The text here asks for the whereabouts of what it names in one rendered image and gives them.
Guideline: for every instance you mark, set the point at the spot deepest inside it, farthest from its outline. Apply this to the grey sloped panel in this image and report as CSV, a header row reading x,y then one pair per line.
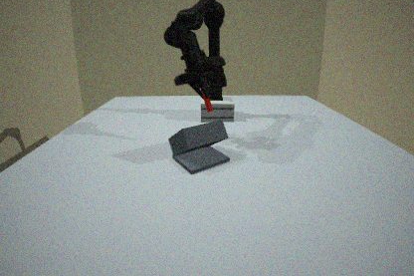
x,y
191,146

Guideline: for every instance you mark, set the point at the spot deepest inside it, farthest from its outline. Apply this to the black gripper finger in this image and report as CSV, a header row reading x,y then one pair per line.
x,y
204,82
193,83

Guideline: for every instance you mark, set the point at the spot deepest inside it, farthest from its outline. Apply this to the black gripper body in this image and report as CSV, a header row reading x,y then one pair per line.
x,y
195,63

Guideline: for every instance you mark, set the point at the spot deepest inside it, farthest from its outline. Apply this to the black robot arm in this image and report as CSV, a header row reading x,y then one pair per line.
x,y
179,35

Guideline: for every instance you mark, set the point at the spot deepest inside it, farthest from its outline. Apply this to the red square peg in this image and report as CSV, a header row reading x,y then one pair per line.
x,y
207,103

